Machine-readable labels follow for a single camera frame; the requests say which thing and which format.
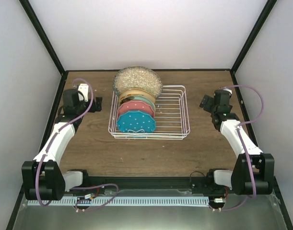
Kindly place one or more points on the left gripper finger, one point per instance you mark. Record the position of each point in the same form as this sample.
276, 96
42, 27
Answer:
98, 100
98, 107

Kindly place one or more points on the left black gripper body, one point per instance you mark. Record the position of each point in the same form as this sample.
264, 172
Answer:
80, 109

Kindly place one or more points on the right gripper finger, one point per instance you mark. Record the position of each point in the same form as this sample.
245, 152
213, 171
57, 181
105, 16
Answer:
207, 98
204, 105

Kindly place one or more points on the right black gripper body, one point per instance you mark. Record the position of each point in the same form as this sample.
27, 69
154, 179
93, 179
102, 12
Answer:
214, 110

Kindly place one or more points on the pink polka dot plate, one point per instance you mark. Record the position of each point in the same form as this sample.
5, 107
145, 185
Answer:
135, 105

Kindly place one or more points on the beige bird pattern plate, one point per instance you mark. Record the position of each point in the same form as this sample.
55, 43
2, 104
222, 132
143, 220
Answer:
136, 92

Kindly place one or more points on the blue polka dot plate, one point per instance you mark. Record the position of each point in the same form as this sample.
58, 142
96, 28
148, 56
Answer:
136, 122

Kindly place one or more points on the mint green flower plate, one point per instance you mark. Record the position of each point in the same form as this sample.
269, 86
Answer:
140, 98

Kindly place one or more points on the large speckled grey plate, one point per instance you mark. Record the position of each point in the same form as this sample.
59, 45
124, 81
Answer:
137, 77

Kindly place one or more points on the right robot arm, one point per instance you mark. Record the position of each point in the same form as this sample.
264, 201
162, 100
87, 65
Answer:
253, 173

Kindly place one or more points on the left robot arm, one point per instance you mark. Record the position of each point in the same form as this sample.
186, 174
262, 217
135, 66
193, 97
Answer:
42, 178

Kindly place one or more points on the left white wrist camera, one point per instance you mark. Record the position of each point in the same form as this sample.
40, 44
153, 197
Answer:
83, 92

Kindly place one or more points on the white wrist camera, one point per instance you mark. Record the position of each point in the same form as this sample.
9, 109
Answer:
83, 92
229, 91

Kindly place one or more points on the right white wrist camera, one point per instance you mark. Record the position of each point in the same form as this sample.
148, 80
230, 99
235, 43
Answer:
229, 91

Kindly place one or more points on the white wire dish rack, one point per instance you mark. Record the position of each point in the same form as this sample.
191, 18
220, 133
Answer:
171, 116

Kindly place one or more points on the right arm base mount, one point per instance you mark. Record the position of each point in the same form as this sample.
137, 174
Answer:
205, 182

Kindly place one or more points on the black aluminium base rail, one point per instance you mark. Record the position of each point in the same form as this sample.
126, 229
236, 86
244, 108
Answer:
138, 182

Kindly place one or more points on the white slotted cable duct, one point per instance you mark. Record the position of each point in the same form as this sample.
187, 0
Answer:
184, 201

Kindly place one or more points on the right black frame post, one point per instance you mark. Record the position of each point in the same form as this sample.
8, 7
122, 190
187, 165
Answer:
253, 34

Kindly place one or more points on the black frame post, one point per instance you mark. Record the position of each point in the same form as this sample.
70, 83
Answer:
253, 34
42, 34

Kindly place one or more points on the left black frame post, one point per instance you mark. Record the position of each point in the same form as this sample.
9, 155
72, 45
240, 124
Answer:
42, 34

